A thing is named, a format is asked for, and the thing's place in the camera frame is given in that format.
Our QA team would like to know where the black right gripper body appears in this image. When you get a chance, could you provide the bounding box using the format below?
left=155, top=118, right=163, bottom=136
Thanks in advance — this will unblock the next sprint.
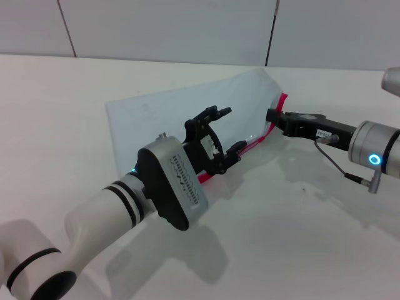
left=282, top=111, right=358, bottom=154

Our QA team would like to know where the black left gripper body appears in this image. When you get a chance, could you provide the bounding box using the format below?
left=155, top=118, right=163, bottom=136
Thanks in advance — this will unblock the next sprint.
left=182, top=117, right=226, bottom=175

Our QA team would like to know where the clear red-zipper document bag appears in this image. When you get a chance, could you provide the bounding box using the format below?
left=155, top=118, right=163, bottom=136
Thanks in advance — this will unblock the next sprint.
left=104, top=68, right=290, bottom=189

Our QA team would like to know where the thin black background pole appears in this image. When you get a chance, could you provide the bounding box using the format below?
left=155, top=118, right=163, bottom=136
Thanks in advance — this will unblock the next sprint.
left=264, top=0, right=281, bottom=68

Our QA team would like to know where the grey right arm cable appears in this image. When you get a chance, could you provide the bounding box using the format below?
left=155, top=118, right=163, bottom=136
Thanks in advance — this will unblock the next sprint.
left=314, top=135, right=381, bottom=195

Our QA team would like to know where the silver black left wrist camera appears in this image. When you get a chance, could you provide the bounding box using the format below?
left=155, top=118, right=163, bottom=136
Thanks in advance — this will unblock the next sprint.
left=136, top=135, right=210, bottom=233

